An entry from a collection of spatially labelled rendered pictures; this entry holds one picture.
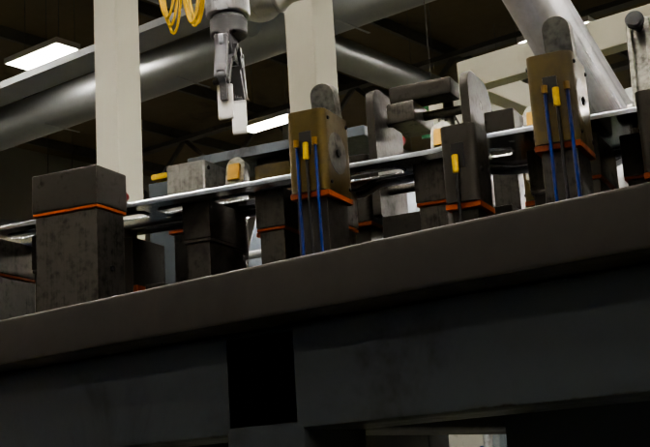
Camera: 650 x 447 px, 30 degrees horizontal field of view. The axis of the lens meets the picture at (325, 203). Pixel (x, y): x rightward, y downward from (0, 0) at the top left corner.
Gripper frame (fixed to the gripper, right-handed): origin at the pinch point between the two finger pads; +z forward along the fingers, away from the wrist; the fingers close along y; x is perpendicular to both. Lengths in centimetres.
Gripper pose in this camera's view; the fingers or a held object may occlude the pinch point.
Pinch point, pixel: (232, 116)
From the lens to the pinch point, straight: 238.9
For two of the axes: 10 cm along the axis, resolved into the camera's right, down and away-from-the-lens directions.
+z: 0.7, 9.7, -2.3
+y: -1.9, -2.2, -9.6
